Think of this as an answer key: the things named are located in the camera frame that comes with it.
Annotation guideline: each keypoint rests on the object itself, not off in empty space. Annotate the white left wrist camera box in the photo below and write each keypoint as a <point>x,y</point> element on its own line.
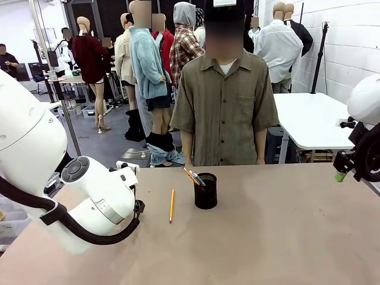
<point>129,167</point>

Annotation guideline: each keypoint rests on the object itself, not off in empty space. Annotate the mannequin in red jacket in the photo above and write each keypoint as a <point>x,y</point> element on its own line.
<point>167,41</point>

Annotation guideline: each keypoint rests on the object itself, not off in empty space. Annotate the white pen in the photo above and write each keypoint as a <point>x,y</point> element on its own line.
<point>198,179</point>

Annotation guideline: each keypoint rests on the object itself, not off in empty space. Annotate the black mesh pen holder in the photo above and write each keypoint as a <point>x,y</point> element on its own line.
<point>205,194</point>

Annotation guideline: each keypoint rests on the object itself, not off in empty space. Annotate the black trousers pile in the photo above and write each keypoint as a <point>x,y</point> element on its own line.
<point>135,124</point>

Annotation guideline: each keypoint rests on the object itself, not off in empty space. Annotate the person's left forearm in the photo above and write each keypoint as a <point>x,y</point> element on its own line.
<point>260,145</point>

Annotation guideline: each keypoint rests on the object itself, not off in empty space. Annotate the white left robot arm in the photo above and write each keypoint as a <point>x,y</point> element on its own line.
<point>26,127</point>

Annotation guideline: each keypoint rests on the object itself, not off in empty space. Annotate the mannequin in light blue fleece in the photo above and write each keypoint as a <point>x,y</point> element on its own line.
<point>147,65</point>

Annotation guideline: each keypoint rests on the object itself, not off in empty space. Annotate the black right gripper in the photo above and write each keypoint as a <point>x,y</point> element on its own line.
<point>344,161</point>

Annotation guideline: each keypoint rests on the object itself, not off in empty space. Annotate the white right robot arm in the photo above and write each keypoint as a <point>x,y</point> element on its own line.
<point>366,98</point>

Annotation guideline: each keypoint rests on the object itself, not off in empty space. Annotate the person in olive shirt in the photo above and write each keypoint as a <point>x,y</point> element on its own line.
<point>225,104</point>

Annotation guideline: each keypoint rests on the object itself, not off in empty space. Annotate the black tripod stand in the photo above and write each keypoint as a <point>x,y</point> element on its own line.
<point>320,59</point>

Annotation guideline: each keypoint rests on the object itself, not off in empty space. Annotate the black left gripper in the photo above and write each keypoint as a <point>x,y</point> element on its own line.
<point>140,207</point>

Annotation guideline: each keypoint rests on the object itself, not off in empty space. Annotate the yellow pencil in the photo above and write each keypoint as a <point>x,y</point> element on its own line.
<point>172,206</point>

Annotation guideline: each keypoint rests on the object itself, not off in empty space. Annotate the mannequin in cream jacket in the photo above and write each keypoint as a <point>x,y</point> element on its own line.
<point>123,59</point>

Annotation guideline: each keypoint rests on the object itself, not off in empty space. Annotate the person's right forearm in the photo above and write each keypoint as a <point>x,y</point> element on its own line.
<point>187,147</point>

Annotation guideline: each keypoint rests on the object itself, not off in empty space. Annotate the mannequin in maroon sweater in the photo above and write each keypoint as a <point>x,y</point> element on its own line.
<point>89,62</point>

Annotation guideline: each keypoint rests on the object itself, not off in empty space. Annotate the mannequin in black blazer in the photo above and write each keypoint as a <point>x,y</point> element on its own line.
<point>304,35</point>

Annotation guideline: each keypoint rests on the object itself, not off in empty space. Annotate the seated person in black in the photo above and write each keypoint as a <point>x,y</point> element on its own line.
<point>9,63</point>

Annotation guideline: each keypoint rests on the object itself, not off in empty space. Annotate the large white table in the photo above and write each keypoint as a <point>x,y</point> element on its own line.
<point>311,118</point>

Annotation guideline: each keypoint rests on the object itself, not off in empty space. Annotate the grey storage bin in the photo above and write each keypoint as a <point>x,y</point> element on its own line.
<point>88,112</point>

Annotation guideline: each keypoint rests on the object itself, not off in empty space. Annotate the blue jeans pile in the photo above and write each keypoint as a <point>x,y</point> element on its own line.
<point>175,157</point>

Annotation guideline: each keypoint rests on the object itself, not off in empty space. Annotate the mannequin in plaid hoodie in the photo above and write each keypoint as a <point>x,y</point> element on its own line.
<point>185,47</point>

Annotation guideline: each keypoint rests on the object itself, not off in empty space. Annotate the grey plastic crate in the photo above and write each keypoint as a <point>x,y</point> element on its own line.
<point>12,228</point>

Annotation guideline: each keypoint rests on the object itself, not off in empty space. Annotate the mannequin in white shirt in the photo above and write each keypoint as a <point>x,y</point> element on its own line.
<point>279,50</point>

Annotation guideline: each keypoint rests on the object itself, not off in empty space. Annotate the grey metal pole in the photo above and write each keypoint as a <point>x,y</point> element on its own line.
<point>55,83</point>

